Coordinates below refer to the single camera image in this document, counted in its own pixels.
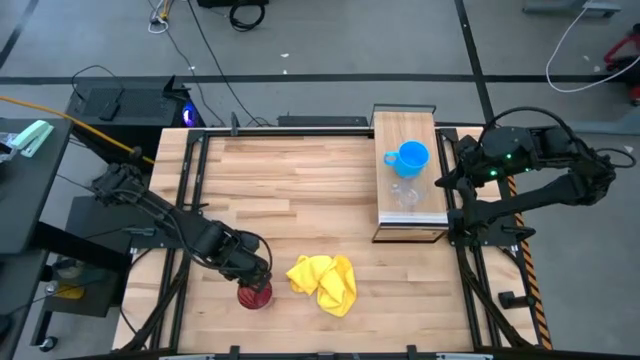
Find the grey desk foot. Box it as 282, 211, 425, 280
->
522, 0, 624, 18
558, 110, 640, 136

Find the white floor cable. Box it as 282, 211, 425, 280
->
545, 0, 640, 94

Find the black equipment cart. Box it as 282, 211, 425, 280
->
29, 197, 132, 347

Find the coiled black floor cable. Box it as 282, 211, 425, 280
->
228, 0, 267, 33

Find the black computer tower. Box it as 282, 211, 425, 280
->
65, 74, 201, 146

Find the crumpled yellow cloth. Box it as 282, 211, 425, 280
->
285, 254, 358, 318

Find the black aluminium table frame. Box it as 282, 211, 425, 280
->
119, 124, 551, 360

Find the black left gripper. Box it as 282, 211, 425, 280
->
221, 234, 275, 294

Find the black clamp knob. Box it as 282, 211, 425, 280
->
498, 290, 534, 310

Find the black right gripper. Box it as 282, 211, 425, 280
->
433, 135, 492, 212

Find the wooden shelf with metal frame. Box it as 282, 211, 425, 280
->
371, 103, 450, 245

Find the blue plastic mug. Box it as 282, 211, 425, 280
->
383, 140, 431, 180

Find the red ball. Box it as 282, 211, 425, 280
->
236, 281, 274, 311

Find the mint green stapler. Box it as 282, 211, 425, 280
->
10, 119, 55, 159

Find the black power strip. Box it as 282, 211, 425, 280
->
276, 115, 370, 128

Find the white and yellow cable bundle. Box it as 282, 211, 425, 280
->
146, 0, 175, 35

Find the red and black cart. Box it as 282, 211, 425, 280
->
603, 30, 640, 107

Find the small yellow item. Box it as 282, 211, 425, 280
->
53, 283, 86, 301

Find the tape roll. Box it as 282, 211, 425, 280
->
52, 257, 86, 280

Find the clear plastic item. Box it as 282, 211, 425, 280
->
0, 131, 19, 164

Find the yellow black hazard tape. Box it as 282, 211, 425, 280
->
494, 124, 554, 351

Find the black side desk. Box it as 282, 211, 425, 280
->
0, 117, 74, 256

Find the small black device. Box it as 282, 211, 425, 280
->
98, 101, 121, 123

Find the clear plastic cup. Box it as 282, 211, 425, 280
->
389, 180, 426, 211

